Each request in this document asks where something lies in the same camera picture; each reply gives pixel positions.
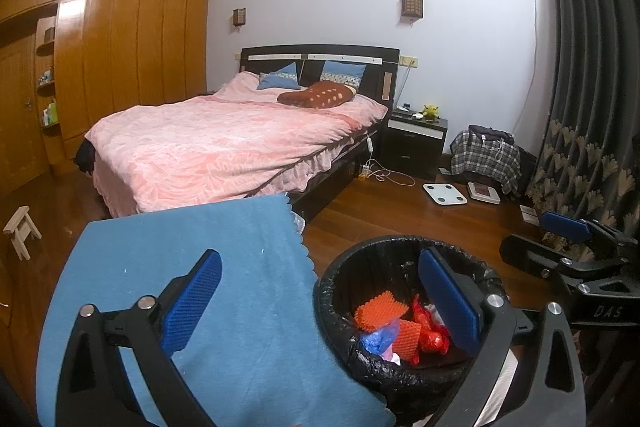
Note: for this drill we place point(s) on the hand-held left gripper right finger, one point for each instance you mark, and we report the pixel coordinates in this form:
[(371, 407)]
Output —
[(450, 302)]

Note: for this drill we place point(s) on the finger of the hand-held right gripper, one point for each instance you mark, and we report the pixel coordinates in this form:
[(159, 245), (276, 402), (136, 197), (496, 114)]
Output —
[(535, 259), (565, 226)]

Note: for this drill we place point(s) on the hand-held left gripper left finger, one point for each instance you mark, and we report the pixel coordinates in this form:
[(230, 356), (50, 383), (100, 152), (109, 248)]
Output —
[(192, 302)]

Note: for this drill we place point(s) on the red plastic bag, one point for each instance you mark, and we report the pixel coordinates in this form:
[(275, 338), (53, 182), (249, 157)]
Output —
[(432, 337)]

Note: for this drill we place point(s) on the orange foam net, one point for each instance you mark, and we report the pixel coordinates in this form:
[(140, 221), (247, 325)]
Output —
[(375, 312)]

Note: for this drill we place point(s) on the white tissue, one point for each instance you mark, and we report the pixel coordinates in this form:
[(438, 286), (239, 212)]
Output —
[(395, 358)]

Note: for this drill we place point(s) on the blue plastic bag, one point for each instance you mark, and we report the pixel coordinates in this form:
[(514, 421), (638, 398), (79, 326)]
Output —
[(377, 339)]

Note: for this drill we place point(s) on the black trash bin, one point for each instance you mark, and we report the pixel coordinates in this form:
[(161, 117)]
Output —
[(345, 277)]

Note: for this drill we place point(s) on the small white box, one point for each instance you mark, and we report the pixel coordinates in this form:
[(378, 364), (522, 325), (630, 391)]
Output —
[(530, 214)]

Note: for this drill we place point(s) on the blue table cloth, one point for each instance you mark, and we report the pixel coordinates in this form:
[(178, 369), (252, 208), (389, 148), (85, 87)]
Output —
[(150, 237)]

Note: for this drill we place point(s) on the white scale with red centre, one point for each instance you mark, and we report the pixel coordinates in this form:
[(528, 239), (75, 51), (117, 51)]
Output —
[(484, 192)]

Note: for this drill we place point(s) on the plaid cloth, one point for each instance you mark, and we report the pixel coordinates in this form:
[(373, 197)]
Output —
[(482, 164)]

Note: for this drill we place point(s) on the white bathroom scale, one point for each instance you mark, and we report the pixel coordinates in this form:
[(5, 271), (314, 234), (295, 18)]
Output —
[(445, 193)]

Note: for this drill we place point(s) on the dark bag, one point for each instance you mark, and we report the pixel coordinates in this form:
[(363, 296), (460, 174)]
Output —
[(492, 134)]

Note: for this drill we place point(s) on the dark patterned curtain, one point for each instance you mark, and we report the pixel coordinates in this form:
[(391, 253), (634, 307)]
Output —
[(590, 82)]

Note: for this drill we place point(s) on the dark nightstand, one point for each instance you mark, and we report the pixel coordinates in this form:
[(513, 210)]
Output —
[(412, 149)]

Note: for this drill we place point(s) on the pink blanket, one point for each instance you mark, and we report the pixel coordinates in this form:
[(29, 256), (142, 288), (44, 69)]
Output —
[(215, 142)]

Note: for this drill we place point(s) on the dark wooden bed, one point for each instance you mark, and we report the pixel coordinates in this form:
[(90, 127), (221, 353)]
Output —
[(330, 187)]

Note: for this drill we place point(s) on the yellow plush toy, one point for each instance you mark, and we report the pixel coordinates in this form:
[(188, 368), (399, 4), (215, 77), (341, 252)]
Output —
[(431, 111)]

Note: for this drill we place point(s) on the small wooden stool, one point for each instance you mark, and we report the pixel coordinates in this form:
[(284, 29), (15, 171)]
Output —
[(22, 227)]

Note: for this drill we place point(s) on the green bottles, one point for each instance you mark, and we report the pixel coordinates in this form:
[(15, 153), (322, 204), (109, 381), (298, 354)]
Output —
[(50, 114)]

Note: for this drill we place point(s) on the brown dotted pillow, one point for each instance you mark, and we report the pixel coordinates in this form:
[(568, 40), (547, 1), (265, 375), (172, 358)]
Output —
[(317, 96)]

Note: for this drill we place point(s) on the blue pillow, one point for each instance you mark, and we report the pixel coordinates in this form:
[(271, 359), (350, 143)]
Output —
[(345, 72), (280, 77)]

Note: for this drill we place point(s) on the wooden door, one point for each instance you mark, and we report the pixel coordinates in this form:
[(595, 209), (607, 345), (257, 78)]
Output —
[(20, 117)]

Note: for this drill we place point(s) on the wooden wardrobe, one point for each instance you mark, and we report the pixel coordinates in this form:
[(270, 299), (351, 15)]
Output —
[(130, 42)]

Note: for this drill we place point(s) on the wall socket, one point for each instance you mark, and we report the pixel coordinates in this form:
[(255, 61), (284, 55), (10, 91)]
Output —
[(409, 60)]

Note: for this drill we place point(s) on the large wall lamp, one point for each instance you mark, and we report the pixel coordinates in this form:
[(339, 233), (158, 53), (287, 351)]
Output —
[(412, 5)]

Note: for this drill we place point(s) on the small wall lamp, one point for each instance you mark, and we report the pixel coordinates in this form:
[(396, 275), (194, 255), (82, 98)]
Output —
[(239, 17)]

